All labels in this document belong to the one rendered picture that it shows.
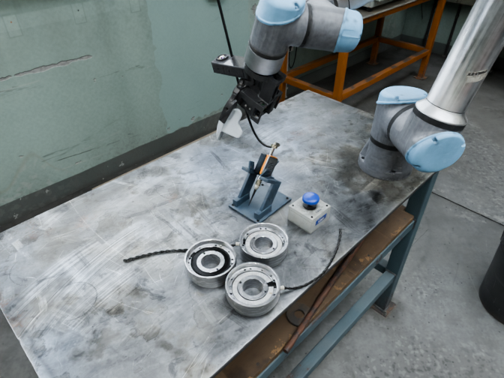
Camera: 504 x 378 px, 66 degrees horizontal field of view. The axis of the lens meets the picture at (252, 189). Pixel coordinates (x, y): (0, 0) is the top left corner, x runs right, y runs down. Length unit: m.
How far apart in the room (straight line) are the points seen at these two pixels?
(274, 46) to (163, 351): 0.57
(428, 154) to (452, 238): 1.36
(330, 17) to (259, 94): 0.20
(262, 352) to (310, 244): 0.30
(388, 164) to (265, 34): 0.54
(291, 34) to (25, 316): 0.71
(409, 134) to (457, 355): 1.09
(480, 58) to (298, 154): 0.53
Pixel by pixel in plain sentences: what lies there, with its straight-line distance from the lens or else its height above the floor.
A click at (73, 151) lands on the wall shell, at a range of 2.40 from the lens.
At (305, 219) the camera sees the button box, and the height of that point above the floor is 0.84.
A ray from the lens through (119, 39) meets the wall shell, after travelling 2.33.
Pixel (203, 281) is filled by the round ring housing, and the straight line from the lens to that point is 0.78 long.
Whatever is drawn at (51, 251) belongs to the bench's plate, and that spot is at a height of 0.80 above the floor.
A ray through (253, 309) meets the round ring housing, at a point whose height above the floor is 0.83.
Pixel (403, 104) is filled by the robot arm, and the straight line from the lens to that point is 1.02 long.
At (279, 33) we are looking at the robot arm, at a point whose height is 1.23.
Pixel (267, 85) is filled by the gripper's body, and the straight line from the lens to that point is 0.79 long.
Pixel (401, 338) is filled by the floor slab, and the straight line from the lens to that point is 1.77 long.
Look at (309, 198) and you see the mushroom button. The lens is 0.89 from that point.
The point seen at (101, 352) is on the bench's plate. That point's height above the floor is 0.80.
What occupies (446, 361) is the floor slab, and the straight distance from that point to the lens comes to 1.78.
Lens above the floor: 1.44
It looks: 38 degrees down
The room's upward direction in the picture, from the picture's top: straight up
